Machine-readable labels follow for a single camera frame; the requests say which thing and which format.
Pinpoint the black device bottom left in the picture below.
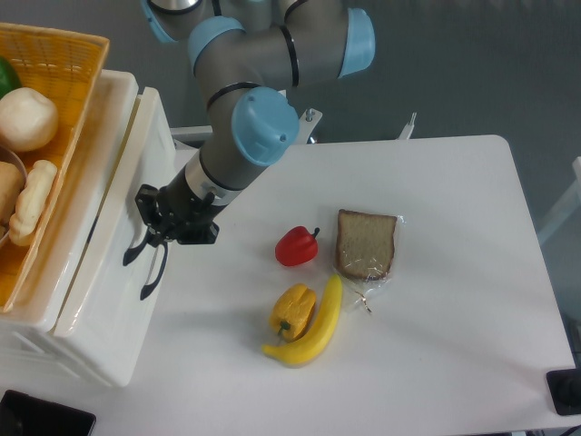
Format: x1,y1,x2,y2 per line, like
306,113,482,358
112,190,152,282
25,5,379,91
1,390,96,436

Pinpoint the white drawer cabinet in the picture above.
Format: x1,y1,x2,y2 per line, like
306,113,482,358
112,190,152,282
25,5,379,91
0,69,140,389

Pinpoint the yellow bell pepper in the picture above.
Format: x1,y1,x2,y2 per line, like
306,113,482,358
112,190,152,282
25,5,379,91
269,283,317,342

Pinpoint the long white bread roll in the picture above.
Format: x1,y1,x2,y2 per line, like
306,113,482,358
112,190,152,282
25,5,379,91
8,160,57,246

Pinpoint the brown bread roll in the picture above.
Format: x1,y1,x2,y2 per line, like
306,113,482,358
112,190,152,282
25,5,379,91
0,162,25,224

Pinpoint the bread slice in plastic bag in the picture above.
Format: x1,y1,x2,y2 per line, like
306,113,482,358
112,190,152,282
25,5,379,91
334,209,405,313

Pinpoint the round white bun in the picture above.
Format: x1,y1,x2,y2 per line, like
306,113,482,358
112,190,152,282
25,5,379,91
1,87,58,153

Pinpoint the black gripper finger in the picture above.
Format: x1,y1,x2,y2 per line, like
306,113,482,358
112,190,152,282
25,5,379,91
135,184,166,248
174,222,220,245

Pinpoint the black device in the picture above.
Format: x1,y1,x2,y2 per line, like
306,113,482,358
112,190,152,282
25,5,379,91
546,368,581,416
1,390,96,436

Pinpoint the black device bottom right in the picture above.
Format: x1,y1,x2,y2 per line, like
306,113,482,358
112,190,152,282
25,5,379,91
546,368,581,416

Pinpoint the red bell pepper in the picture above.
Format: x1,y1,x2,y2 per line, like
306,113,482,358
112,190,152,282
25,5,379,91
274,226,320,267

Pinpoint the yellow banana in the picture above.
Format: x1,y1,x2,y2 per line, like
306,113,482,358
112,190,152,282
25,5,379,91
261,274,343,366

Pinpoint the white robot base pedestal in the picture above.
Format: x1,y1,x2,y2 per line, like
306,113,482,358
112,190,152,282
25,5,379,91
170,108,323,150

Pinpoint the orange plastic basket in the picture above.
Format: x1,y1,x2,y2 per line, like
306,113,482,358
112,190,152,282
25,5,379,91
0,22,111,312

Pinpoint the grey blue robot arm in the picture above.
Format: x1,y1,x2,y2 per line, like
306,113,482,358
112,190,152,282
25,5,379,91
135,1,376,247

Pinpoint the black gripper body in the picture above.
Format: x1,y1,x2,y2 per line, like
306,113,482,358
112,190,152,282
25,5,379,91
157,170,226,234

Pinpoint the green pepper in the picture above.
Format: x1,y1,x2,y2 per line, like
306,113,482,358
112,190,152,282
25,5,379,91
0,56,22,98

